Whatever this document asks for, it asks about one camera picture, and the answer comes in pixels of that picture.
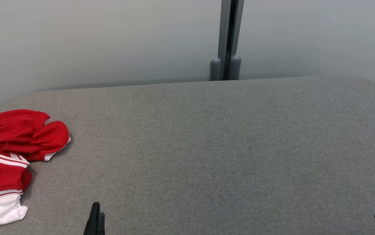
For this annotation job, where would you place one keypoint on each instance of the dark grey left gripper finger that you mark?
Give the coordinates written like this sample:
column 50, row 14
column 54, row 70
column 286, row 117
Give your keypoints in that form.
column 92, row 218
column 102, row 225

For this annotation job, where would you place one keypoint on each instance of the red shorts with white stripe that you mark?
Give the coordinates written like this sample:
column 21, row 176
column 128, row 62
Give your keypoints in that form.
column 17, row 133

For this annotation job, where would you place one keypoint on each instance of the grey fabric sofa seat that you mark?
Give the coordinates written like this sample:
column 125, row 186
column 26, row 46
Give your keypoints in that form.
column 207, row 147

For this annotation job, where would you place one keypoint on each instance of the grey rounded post foot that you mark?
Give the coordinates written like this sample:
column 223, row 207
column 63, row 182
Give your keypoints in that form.
column 215, row 70
column 236, row 68

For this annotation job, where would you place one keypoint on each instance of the grey partition post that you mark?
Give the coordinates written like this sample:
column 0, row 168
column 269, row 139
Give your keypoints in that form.
column 229, row 29

